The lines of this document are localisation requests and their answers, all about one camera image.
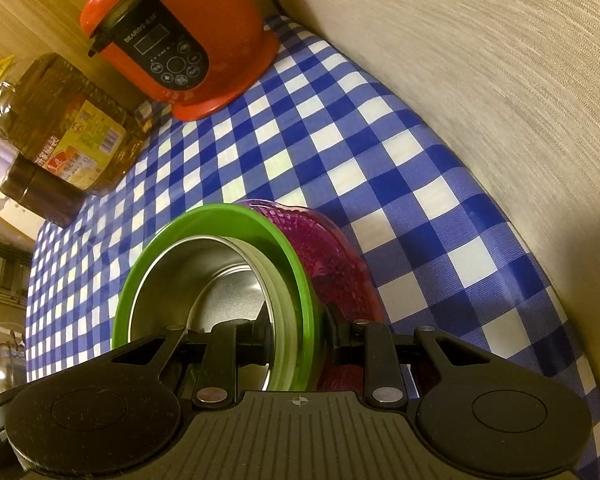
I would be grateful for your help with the steel lidded container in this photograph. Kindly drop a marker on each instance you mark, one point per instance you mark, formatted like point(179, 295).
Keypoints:
point(10, 360)

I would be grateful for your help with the green plastic bowl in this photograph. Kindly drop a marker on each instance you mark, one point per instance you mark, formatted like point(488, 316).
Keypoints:
point(291, 260)

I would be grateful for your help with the white wooden chair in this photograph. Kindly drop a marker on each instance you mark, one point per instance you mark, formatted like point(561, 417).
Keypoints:
point(10, 215)

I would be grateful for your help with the red electric pressure cooker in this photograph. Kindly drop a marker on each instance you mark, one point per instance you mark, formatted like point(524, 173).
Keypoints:
point(215, 35)

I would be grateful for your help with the stainless steel bowl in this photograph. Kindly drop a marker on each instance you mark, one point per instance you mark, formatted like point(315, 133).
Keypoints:
point(205, 270)

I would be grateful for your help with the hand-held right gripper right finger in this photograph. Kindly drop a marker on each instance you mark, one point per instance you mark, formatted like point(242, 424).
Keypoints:
point(334, 327)

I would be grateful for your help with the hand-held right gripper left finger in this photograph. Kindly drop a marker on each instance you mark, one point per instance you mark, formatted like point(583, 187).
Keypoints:
point(252, 342)

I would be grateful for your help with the large cooking oil bottle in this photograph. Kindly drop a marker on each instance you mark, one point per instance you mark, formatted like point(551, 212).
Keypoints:
point(65, 125)

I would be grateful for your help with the blue white checkered tablecloth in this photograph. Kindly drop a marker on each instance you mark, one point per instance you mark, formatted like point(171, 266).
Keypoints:
point(380, 160)

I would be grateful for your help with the brown metal thermos jar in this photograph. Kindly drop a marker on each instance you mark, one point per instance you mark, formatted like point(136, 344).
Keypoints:
point(40, 190)

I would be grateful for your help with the pink transparent plastic plate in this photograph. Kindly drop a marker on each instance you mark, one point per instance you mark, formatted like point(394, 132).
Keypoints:
point(305, 232)
point(367, 302)

